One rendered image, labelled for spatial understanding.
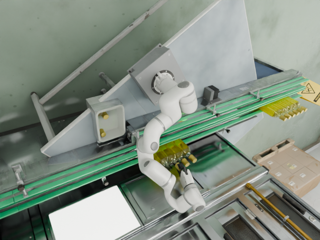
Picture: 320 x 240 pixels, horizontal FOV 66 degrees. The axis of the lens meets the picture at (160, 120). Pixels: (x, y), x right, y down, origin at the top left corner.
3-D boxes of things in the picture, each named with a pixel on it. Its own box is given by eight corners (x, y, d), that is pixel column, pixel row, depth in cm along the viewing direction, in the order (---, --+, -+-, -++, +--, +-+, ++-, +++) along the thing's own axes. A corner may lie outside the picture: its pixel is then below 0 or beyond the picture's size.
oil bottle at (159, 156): (145, 148, 166) (161, 168, 151) (145, 142, 163) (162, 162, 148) (152, 145, 168) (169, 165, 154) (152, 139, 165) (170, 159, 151)
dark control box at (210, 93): (202, 95, 190) (209, 101, 185) (204, 86, 186) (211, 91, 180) (210, 93, 194) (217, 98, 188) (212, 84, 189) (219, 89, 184)
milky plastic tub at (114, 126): (94, 135, 153) (99, 143, 147) (89, 105, 140) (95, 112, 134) (120, 127, 161) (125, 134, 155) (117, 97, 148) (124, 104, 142)
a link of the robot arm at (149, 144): (150, 117, 126) (127, 134, 121) (160, 116, 113) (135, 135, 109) (165, 138, 129) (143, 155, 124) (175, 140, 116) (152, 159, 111)
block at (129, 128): (125, 138, 160) (130, 144, 156) (125, 126, 155) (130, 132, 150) (131, 136, 162) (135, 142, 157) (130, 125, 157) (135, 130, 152)
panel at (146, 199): (46, 216, 136) (62, 274, 113) (45, 213, 134) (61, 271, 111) (178, 159, 176) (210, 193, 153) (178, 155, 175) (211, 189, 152)
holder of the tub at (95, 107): (95, 141, 157) (99, 148, 151) (90, 105, 140) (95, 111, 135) (120, 133, 164) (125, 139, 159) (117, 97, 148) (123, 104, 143)
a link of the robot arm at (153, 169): (183, 160, 120) (170, 156, 134) (151, 133, 114) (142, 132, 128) (163, 188, 116) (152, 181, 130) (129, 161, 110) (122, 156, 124)
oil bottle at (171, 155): (152, 145, 169) (169, 165, 154) (152, 139, 165) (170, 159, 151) (159, 143, 171) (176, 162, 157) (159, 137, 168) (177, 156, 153)
